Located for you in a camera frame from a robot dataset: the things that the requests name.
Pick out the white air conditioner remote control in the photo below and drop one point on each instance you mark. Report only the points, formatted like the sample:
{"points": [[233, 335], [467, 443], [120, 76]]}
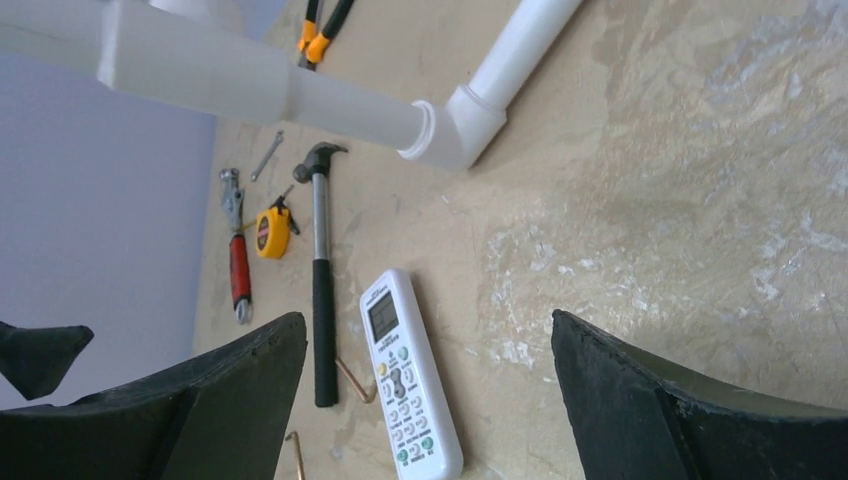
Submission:
{"points": [[423, 438]]}

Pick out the orange black pliers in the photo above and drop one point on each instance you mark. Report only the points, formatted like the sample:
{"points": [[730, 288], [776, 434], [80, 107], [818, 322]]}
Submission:
{"points": [[314, 41]]}

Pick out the red handled tool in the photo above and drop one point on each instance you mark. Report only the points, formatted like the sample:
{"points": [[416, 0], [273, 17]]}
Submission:
{"points": [[239, 275]]}

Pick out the yellow tape measure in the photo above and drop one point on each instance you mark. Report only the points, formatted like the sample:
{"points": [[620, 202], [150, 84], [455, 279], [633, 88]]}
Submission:
{"points": [[274, 227]]}

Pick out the dark hex key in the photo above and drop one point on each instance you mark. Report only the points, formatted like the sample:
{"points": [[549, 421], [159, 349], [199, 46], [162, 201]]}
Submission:
{"points": [[294, 439]]}

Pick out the small silver wrench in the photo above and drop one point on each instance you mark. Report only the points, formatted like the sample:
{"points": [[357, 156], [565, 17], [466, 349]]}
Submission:
{"points": [[277, 141]]}

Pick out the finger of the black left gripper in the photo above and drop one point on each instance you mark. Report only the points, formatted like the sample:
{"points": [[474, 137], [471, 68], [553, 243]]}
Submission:
{"points": [[35, 360]]}

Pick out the white pvc pipe frame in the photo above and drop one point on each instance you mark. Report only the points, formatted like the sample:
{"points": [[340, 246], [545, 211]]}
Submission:
{"points": [[137, 48]]}

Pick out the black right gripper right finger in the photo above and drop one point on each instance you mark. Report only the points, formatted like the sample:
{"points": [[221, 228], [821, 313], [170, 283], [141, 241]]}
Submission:
{"points": [[636, 415]]}

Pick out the bronze hex key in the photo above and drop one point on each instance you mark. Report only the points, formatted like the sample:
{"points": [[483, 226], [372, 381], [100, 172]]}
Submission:
{"points": [[366, 395]]}

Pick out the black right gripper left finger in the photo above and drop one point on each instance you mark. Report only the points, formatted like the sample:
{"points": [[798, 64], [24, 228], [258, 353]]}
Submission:
{"points": [[219, 415]]}

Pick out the claw hammer black handle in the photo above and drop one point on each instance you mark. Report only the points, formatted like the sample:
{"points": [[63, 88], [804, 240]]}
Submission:
{"points": [[315, 170]]}

